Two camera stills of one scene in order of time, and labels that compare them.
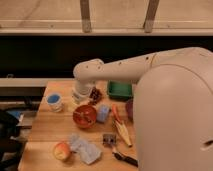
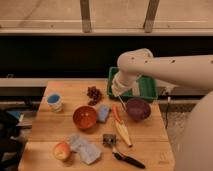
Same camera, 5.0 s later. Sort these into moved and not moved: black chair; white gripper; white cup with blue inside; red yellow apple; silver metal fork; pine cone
Moved: white gripper; silver metal fork
Not moved: black chair; red yellow apple; white cup with blue inside; pine cone
